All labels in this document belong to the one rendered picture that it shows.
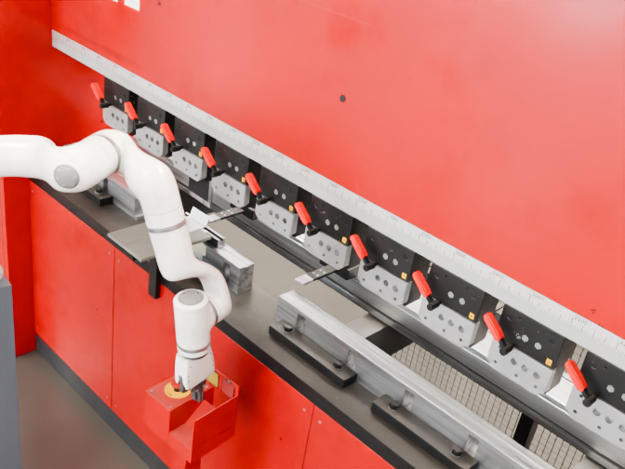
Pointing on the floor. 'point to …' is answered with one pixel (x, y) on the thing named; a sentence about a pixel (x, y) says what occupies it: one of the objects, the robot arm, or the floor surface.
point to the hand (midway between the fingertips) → (197, 393)
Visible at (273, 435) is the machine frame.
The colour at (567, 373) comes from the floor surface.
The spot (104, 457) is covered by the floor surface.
